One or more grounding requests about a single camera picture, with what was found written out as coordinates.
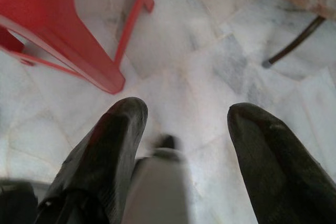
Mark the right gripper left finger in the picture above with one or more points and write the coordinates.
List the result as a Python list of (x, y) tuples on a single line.
[(99, 171)]

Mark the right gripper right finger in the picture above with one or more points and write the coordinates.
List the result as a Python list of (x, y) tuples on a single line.
[(278, 176)]

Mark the grey robot leg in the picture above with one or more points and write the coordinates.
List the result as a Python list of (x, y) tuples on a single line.
[(157, 182)]

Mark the black metal board leg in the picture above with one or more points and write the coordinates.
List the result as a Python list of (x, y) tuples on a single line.
[(294, 43)]

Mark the red plastic stool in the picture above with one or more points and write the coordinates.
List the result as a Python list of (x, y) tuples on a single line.
[(52, 11)]

